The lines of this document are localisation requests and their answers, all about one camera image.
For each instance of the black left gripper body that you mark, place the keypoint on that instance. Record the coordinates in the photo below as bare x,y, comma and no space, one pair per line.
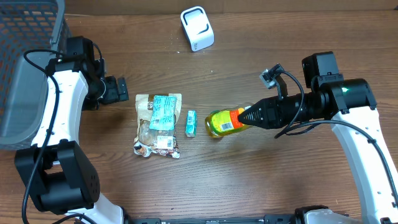
107,91

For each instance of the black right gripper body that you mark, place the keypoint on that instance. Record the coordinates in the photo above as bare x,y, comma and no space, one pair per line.
271,112

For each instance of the yellow Vim dish soap bottle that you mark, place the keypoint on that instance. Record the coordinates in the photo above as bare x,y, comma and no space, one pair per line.
224,122

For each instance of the green Kleenex tissue pack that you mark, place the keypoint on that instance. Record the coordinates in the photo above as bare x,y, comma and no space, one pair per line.
191,124

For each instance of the brown Pantree bag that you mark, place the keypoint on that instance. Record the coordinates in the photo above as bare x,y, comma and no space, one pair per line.
151,137

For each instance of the colourful snack packet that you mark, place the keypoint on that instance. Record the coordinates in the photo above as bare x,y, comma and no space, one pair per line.
147,151

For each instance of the green wet wipes pack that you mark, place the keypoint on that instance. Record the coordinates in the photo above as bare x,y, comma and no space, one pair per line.
163,113

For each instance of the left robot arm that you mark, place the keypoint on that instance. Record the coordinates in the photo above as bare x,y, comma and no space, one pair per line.
57,175

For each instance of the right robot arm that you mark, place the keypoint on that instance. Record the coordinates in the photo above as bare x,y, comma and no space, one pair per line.
350,108

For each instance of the white barcode scanner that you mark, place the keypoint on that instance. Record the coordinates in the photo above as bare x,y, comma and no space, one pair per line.
197,28

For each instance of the grey plastic mesh basket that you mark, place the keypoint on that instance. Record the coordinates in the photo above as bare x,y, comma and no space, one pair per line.
31,34

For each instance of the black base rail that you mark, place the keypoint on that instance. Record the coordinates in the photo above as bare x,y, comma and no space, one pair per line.
266,219

